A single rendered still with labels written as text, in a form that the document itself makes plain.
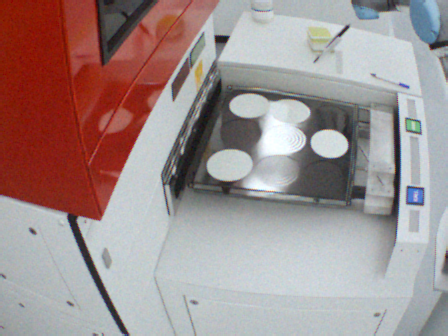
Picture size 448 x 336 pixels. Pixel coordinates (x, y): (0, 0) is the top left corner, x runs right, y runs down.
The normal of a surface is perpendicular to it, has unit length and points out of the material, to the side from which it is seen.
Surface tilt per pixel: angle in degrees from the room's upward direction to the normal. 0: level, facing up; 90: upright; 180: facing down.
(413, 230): 0
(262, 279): 0
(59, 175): 90
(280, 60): 0
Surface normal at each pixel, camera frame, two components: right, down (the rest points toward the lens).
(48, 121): -0.23, 0.68
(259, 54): -0.07, -0.72
